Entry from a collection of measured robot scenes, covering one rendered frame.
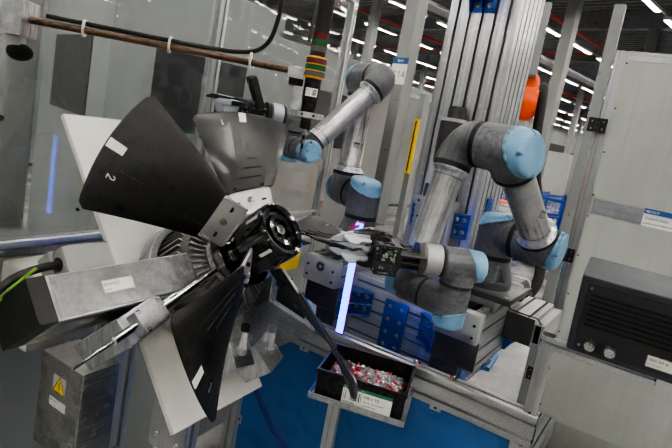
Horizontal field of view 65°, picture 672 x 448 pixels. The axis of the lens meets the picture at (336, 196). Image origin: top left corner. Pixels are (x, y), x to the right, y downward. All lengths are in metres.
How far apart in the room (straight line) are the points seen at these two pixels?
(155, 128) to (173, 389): 0.50
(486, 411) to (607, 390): 1.52
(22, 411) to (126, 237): 0.80
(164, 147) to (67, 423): 0.67
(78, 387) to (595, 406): 2.32
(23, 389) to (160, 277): 0.85
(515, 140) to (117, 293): 0.88
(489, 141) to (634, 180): 1.51
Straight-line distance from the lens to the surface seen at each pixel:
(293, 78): 1.11
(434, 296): 1.27
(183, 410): 1.12
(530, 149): 1.28
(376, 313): 1.85
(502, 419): 1.43
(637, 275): 1.30
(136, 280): 0.99
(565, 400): 2.94
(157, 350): 1.12
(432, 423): 1.51
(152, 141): 0.96
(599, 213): 2.74
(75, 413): 1.32
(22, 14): 1.23
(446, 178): 1.33
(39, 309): 0.89
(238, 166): 1.17
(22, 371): 1.77
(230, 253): 1.07
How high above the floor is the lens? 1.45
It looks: 8 degrees down
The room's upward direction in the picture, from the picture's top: 10 degrees clockwise
